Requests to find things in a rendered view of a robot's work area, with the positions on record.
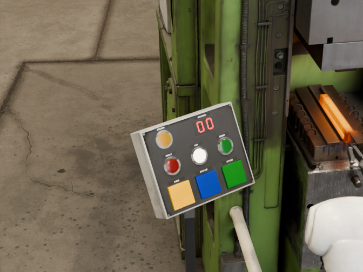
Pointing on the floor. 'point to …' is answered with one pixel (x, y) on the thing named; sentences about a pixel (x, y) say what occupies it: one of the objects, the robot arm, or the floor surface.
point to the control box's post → (189, 240)
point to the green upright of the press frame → (221, 7)
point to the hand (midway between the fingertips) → (355, 142)
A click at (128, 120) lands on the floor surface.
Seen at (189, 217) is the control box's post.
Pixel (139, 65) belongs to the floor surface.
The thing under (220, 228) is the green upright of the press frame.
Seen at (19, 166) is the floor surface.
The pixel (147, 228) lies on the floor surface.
